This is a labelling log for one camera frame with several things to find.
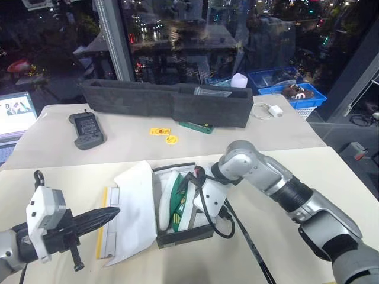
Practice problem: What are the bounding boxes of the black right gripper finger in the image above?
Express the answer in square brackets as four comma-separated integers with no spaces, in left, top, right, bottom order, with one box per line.
[182,171,197,191]

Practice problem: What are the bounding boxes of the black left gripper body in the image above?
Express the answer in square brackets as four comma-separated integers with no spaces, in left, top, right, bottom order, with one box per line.
[33,170,85,272]

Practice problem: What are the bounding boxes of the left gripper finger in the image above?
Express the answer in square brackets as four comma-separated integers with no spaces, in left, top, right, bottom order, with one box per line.
[72,206,121,225]
[74,215,117,238]

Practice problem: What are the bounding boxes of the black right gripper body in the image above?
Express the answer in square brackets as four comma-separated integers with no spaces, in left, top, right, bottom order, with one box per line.
[192,166,213,189]

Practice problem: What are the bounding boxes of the green and white shoe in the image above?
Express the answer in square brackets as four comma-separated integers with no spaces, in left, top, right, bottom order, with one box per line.
[159,170,197,234]

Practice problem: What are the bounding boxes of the white yellow-edged shoebox lid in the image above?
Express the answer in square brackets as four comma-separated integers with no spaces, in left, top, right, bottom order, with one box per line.
[95,186,121,260]

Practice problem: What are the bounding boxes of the black shoebox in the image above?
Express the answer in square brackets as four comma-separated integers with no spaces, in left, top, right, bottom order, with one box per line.
[151,162,215,250]

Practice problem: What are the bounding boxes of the open laptop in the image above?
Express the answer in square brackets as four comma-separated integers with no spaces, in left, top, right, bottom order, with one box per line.
[0,91,40,167]

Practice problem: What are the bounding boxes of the white tissue paper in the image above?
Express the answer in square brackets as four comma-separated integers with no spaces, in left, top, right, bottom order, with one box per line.
[102,160,158,269]

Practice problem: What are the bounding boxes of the green flat box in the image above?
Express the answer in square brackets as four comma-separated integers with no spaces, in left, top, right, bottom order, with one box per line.
[178,120,215,134]

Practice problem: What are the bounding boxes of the yellow rectangular sticker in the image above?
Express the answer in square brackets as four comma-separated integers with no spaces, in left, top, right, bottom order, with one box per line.
[150,127,172,137]

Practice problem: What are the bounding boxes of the dark grey foam case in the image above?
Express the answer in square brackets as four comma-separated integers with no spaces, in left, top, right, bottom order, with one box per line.
[81,78,254,129]

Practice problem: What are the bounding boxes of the clear plastic bag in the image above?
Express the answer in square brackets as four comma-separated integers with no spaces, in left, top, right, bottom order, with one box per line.
[193,86,232,98]

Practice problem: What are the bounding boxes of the grey handheld remote controller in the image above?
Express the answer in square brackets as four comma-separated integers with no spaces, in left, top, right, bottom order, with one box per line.
[68,109,108,151]

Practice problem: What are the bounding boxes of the white charger plug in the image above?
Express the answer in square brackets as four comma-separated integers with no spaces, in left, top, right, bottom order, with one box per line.
[267,104,284,118]

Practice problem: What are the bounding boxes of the white translucent lamp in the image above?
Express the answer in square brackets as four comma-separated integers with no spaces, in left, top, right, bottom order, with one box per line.
[230,72,248,89]

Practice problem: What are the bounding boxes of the white perforated crate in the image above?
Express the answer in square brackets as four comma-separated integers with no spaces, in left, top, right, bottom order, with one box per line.
[295,105,318,120]

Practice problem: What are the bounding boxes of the brown patterned shoe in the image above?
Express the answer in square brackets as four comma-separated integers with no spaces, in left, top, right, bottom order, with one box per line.
[280,83,315,101]

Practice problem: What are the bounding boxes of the blue plastic bin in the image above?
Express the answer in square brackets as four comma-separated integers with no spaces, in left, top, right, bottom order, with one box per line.
[246,66,328,109]

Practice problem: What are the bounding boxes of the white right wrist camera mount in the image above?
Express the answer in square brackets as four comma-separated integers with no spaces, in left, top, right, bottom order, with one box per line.
[193,166,229,220]

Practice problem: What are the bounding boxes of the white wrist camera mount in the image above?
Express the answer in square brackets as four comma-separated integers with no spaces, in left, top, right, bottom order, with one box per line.
[193,166,229,220]
[25,185,67,264]

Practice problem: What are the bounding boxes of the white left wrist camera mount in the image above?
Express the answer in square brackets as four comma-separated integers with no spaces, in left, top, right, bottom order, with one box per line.
[25,185,67,264]

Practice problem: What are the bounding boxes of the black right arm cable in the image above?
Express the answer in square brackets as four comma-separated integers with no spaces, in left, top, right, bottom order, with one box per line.
[196,174,241,239]

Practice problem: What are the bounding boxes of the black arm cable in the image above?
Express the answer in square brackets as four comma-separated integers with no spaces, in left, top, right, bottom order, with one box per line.
[18,262,28,284]
[196,174,241,239]

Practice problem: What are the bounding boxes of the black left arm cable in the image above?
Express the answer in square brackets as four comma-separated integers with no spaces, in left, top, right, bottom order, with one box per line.
[18,262,28,284]

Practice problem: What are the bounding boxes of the white charger cable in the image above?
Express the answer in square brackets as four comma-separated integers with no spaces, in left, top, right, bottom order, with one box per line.
[250,102,272,120]

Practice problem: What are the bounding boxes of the metal window frame post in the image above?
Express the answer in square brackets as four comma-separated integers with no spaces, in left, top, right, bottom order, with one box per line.
[94,0,134,81]

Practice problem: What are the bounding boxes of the black floor cables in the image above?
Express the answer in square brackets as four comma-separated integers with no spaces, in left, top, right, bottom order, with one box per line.
[348,111,379,126]

